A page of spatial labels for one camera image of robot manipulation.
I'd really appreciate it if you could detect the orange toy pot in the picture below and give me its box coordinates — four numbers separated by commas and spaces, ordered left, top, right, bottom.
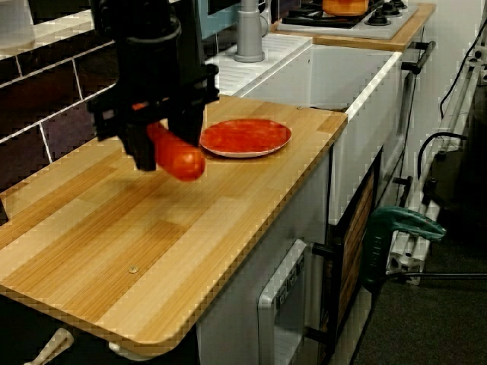
321, 0, 371, 17

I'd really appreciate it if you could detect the silver aluminium frame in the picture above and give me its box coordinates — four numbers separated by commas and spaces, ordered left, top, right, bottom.
386, 49, 487, 286

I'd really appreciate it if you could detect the black bag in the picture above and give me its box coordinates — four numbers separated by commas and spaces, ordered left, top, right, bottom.
437, 102, 487, 214

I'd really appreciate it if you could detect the white plastic hook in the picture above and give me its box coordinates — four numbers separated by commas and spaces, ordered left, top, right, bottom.
108, 340, 157, 362

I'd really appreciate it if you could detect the red toy sausage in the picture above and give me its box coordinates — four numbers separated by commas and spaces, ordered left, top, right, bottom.
146, 121, 206, 183

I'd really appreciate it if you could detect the white labelled container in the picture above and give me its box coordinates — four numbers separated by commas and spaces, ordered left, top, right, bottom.
0, 0, 37, 49

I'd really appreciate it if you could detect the white toy kitchen cabinet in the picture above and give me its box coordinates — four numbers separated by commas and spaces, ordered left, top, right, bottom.
196, 151, 332, 365

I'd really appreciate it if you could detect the short black oven handle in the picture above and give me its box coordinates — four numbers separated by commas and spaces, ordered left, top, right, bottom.
393, 175, 414, 208

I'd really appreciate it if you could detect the brown wicker basket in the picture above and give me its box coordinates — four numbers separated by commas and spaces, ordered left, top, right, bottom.
336, 170, 376, 324

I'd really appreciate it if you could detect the long black oven handle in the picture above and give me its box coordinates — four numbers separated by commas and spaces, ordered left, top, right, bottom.
401, 40, 437, 75

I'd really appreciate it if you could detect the dark tile backsplash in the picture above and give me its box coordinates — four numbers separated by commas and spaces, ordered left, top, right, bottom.
0, 33, 126, 191

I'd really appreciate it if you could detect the black metal basket frame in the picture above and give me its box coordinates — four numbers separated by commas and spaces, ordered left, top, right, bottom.
304, 146, 384, 365

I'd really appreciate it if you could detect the green bar clamp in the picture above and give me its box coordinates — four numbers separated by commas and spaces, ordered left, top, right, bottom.
359, 207, 487, 292

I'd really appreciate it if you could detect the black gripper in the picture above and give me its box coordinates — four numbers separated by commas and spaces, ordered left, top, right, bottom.
87, 32, 221, 172

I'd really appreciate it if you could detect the black burner grate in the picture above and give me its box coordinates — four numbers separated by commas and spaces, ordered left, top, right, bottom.
283, 0, 386, 28

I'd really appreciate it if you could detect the grey toy stove plate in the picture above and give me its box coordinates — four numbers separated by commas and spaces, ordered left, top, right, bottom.
275, 0, 419, 41

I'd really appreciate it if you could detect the white toy sink unit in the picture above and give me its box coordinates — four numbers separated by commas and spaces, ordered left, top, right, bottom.
205, 32, 403, 226

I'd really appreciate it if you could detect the white kitchen shelf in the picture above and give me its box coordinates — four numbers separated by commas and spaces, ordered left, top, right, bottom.
0, 7, 115, 60

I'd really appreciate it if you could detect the thick black cable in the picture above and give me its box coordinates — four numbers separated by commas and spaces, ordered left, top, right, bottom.
416, 132, 467, 183

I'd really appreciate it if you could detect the red round plate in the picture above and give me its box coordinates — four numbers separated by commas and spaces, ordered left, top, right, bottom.
199, 118, 293, 159

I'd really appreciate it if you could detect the thin black cable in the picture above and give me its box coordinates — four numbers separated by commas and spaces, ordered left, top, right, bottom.
439, 0, 487, 117

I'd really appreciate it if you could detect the black stove knob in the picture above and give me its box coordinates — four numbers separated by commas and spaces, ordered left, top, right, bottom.
364, 8, 393, 27
381, 0, 405, 17

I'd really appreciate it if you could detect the white appliance front panel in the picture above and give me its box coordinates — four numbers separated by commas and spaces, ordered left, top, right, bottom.
256, 237, 307, 365

